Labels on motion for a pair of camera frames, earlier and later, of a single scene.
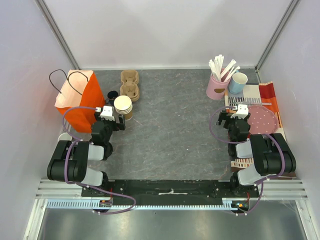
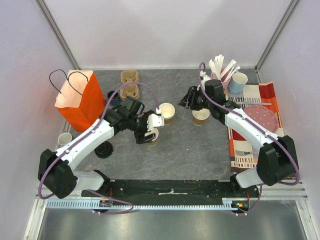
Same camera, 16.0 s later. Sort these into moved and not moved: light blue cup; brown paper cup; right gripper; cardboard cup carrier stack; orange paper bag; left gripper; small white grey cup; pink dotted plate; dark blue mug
Moved: brown paper cup; right gripper; left gripper
Not moved: light blue cup; dark blue mug; orange paper bag; small white grey cup; cardboard cup carrier stack; pink dotted plate
